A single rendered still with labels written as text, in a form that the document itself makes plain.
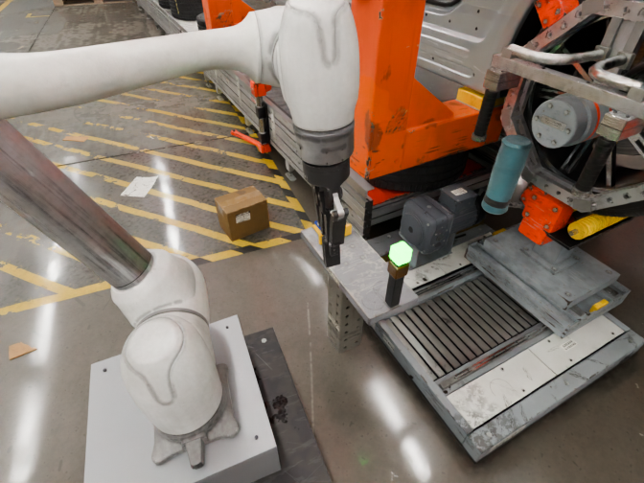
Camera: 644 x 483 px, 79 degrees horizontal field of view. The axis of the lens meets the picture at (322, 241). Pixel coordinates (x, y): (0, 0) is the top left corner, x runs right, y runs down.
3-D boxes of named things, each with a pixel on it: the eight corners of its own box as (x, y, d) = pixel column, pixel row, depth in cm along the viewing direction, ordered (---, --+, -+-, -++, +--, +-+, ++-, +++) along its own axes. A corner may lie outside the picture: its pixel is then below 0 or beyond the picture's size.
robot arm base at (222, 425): (153, 488, 77) (143, 477, 73) (151, 389, 93) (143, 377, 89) (244, 452, 80) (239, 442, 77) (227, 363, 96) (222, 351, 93)
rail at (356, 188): (379, 227, 179) (383, 186, 164) (361, 233, 175) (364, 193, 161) (219, 74, 344) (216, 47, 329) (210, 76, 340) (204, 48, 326)
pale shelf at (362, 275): (418, 303, 112) (419, 296, 110) (368, 326, 106) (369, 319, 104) (342, 222, 141) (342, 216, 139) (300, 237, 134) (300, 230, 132)
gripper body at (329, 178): (294, 147, 62) (300, 195, 68) (310, 172, 56) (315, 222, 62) (337, 137, 64) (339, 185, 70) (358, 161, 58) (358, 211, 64)
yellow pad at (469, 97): (504, 104, 157) (508, 92, 154) (479, 111, 152) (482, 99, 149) (478, 94, 166) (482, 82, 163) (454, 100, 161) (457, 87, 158)
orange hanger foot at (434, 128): (498, 142, 167) (526, 57, 145) (401, 172, 149) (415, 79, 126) (471, 127, 178) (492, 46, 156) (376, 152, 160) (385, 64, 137)
